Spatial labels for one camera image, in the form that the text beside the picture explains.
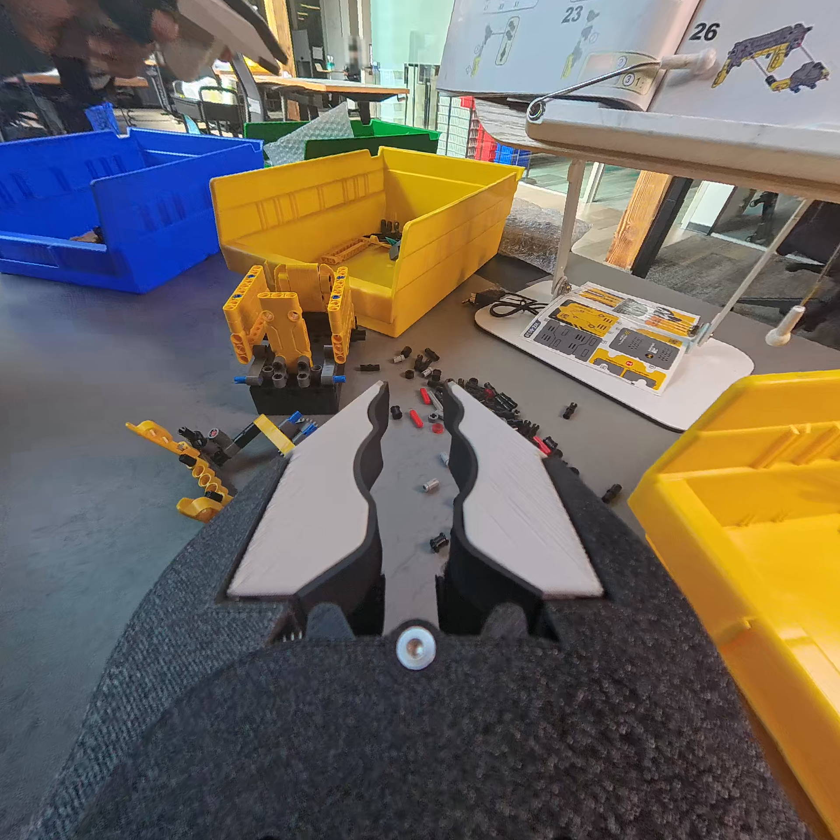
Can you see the stack of coloured crates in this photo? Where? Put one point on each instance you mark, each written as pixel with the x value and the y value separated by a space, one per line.
pixel 485 141

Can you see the wooden post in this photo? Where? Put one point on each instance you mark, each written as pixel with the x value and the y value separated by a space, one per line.
pixel 633 216

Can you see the open instruction manual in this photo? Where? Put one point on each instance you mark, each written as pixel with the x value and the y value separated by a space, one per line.
pixel 558 39

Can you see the grey yellow lego rack assembly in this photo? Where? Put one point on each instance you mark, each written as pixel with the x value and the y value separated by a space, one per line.
pixel 197 466

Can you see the person's left hand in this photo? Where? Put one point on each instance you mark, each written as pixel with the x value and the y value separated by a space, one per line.
pixel 65 19

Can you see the wooden top table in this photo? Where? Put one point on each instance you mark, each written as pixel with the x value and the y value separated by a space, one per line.
pixel 328 85

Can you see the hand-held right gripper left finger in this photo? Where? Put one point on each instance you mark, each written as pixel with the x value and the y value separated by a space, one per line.
pixel 308 525

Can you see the lego instruction booklet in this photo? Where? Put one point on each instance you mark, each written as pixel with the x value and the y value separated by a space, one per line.
pixel 610 334

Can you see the clear bubble wrap sheet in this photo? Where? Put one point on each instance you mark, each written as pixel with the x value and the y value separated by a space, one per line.
pixel 308 138

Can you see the long black lego beam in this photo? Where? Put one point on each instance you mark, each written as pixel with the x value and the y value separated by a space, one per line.
pixel 387 239

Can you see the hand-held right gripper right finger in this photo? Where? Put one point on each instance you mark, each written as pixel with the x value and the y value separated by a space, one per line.
pixel 525 525

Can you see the pile of small lego pins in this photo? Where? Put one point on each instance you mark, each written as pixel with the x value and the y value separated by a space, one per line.
pixel 499 400

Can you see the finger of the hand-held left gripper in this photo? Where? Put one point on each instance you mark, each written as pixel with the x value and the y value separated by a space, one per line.
pixel 193 56
pixel 223 19

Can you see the yellow lego beam with black pins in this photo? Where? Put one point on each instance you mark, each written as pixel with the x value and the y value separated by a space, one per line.
pixel 274 433

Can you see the orange lego frame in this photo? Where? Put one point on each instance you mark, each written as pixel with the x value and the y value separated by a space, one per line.
pixel 344 250

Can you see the white book stand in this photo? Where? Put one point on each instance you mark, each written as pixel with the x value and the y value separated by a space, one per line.
pixel 656 134

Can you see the blue plastic crate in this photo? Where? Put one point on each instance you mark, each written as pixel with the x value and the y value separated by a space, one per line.
pixel 164 210

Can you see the single black lego bush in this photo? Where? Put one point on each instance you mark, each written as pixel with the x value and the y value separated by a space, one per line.
pixel 438 542

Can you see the large yellow black lego model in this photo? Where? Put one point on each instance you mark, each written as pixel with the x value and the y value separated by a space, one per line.
pixel 289 328

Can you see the silver foil bag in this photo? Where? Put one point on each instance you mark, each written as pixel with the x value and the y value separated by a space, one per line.
pixel 538 233

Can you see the yellow plastic storage bin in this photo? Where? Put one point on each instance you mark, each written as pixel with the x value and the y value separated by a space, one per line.
pixel 446 216
pixel 774 558

